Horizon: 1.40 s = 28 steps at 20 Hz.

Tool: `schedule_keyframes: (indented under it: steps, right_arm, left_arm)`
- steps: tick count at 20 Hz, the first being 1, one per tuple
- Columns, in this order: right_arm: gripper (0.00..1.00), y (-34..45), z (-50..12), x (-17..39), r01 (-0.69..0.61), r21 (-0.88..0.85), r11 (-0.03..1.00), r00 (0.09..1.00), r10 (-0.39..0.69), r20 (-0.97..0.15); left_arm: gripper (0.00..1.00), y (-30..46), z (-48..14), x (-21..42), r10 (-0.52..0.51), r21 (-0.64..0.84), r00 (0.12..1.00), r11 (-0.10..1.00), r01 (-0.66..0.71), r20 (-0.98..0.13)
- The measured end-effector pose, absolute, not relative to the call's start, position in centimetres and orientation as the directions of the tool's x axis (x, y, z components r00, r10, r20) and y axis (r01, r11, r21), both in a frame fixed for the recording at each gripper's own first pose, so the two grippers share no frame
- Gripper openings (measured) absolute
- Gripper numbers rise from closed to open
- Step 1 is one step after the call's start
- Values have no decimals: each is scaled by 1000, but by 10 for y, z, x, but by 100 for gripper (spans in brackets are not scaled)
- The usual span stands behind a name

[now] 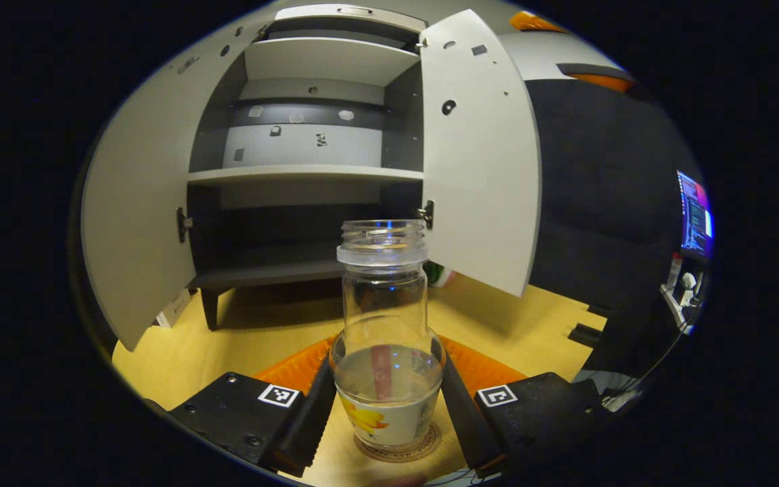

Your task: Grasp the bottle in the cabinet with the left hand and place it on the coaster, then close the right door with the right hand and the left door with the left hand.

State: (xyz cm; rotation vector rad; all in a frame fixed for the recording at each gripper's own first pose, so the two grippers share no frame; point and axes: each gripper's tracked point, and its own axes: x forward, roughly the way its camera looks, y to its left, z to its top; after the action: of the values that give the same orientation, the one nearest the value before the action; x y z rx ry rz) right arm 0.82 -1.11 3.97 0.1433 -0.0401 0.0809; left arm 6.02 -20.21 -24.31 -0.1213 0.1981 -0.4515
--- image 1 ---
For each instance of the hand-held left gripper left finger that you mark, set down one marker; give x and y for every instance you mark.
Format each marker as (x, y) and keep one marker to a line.
(308, 426)

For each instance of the computer monitor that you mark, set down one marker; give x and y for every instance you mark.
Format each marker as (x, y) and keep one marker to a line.
(694, 213)

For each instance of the white cabinet door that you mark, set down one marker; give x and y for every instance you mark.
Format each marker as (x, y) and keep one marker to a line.
(132, 203)
(484, 169)

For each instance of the clear glass bottle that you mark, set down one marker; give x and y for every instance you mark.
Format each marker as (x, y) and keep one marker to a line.
(384, 304)

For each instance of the white cabinet drawer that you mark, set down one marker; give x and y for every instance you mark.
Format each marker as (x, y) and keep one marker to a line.
(308, 13)

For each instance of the small black block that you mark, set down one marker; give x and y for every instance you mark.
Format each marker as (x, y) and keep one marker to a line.
(585, 336)

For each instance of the grey white cabinet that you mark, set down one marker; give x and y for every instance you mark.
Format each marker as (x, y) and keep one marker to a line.
(308, 64)

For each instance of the black backdrop cloth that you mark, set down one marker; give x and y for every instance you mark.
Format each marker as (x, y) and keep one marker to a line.
(599, 203)

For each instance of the watermelon slice toy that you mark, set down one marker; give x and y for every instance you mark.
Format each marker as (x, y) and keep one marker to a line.
(440, 274)

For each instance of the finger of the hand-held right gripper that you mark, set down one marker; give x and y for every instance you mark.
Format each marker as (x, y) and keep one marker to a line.
(599, 80)
(538, 22)

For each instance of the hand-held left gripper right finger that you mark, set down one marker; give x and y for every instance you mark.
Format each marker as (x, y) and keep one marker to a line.
(464, 426)

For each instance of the round brown coaster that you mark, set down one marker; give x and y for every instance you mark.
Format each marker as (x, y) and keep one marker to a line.
(430, 446)

